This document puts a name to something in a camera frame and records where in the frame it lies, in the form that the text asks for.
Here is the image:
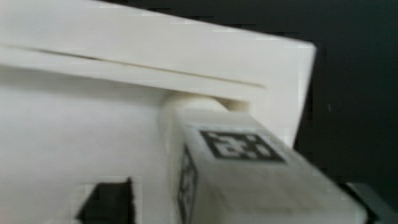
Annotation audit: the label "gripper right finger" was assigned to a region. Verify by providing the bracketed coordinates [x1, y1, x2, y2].
[344, 182, 398, 224]

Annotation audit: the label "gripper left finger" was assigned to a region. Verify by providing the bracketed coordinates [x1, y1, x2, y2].
[74, 178, 135, 224]

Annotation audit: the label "white table leg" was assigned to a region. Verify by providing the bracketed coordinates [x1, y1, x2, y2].
[160, 93, 371, 224]

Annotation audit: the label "white square table top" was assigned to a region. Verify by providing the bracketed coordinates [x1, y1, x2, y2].
[0, 0, 316, 224]

